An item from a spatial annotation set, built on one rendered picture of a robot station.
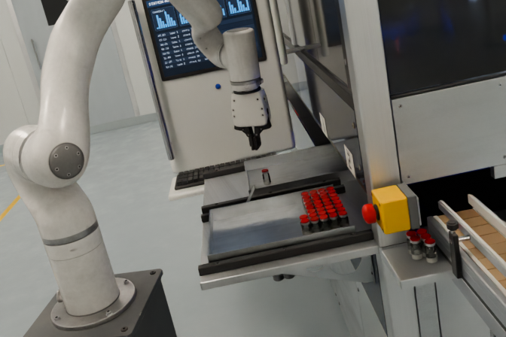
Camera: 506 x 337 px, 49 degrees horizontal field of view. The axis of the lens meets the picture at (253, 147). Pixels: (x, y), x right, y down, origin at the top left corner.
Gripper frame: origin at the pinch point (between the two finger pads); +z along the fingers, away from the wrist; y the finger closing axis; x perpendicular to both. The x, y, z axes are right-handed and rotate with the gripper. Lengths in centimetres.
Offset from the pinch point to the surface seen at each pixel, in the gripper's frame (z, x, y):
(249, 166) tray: 16.0, -20.0, 10.6
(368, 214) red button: 1, 40, -36
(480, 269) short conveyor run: 7, 49, -56
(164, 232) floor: 115, -146, 126
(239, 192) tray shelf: 17.0, -2.4, 8.2
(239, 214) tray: 15.9, 13.4, 2.8
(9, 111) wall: 91, -375, 438
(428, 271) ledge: 13, 41, -47
